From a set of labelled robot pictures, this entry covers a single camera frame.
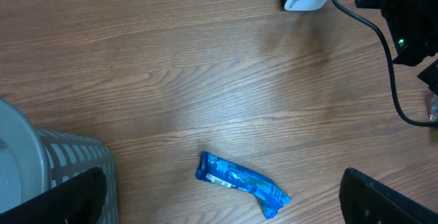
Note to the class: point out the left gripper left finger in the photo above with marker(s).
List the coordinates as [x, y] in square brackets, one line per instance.
[78, 200]

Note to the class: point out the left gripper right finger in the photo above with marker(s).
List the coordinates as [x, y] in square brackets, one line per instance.
[364, 200]

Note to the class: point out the blue snack packet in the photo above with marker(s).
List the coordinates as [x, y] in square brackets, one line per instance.
[221, 172]

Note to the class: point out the green gummy candy bag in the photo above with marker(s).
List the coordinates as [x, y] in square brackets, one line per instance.
[433, 109]

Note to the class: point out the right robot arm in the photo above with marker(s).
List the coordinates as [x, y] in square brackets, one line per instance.
[412, 25]

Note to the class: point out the grey plastic shopping basket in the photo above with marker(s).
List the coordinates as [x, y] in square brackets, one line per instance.
[34, 161]

